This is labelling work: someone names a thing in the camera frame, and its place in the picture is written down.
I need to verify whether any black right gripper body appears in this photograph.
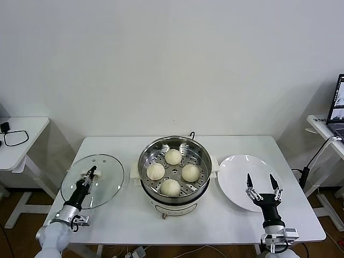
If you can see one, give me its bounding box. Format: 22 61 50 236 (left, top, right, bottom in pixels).
254 193 285 229

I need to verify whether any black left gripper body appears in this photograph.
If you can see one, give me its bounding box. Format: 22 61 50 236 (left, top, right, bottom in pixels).
66 180 90 210

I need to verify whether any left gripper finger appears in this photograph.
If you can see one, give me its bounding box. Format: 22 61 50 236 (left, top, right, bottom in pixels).
80 166 96 181
85 168 98 194

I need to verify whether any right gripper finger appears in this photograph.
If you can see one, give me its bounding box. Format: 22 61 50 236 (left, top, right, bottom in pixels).
269 174 284 202
246 173 264 202

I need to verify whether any round glass pot lid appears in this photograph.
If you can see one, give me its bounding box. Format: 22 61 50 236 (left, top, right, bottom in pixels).
60 153 125 210

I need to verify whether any white steamed baozi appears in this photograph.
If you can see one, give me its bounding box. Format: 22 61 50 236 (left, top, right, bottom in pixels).
164 149 182 166
146 163 166 181
160 179 181 196
182 164 200 182

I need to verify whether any stainless steel steamer basket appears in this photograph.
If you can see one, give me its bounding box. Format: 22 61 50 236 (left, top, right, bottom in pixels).
138 136 213 201

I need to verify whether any white round plate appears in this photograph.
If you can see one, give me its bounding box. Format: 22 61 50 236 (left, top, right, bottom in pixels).
217 154 284 213

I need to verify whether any white laptop side table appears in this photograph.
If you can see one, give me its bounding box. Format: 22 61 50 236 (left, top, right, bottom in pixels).
306 114 344 232

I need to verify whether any white electric cooker base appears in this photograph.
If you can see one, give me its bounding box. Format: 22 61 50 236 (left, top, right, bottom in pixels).
130 154 220 220

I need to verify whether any white floor power strip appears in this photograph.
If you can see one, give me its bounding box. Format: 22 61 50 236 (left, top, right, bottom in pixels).
125 247 147 258

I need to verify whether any open grey laptop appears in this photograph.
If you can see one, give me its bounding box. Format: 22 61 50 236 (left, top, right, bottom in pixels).
326 74 344 142

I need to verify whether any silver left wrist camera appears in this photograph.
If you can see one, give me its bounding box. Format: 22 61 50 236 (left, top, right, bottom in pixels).
72 214 91 228

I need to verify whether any black looped cable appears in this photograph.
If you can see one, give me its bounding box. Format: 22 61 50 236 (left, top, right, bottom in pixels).
4 130 30 147

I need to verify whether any white laptop cable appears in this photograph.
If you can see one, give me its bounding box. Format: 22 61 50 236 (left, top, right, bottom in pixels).
307 136 339 169

